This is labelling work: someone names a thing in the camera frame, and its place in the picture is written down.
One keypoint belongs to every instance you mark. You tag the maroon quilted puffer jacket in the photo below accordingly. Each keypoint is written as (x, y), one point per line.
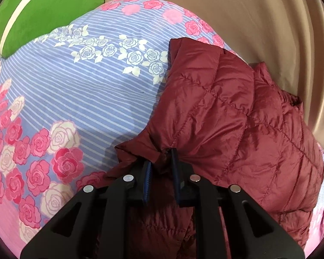
(232, 126)

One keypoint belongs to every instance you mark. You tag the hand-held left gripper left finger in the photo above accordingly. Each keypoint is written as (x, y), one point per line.
(148, 178)

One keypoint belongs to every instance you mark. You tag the green pillow with white stripe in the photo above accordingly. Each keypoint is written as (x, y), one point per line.
(43, 10)

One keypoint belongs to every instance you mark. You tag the beige curtain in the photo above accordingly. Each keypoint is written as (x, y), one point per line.
(259, 19)

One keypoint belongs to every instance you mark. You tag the floral striped bedsheet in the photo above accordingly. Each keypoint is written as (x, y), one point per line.
(83, 99)

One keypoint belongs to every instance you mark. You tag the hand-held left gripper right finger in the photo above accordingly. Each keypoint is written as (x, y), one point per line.
(176, 172)

